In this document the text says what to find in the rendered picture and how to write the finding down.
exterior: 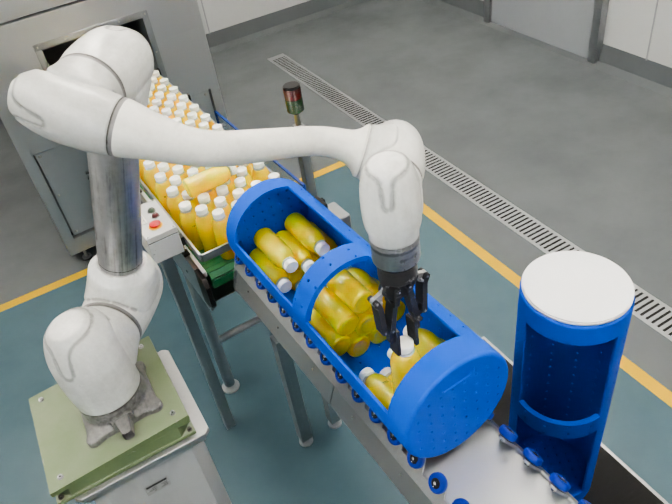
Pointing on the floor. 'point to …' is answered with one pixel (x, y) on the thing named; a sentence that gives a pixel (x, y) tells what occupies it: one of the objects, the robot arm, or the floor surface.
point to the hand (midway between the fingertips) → (403, 335)
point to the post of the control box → (197, 340)
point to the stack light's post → (307, 174)
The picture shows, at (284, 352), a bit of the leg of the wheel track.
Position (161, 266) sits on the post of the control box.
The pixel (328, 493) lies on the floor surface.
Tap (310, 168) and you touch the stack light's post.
